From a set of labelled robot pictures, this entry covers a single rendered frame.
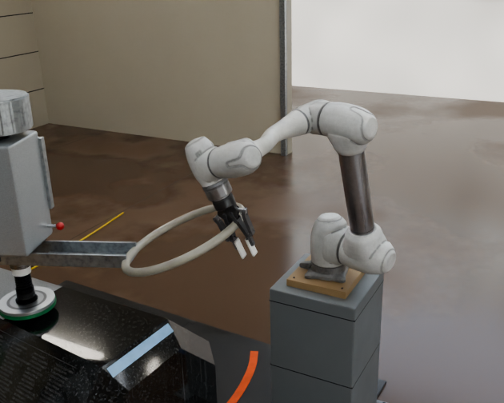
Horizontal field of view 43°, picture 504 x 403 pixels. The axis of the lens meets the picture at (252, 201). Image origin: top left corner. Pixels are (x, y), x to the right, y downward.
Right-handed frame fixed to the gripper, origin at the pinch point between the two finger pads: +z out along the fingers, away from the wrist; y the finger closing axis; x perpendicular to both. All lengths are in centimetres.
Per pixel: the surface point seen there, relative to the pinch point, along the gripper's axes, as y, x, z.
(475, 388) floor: -22, -105, 153
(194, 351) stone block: 44, 0, 39
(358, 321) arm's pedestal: -6, -42, 63
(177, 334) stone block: 44, 5, 27
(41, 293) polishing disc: 91, 12, -5
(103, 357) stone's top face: 52, 33, 14
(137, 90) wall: 379, -484, -32
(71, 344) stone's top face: 67, 31, 9
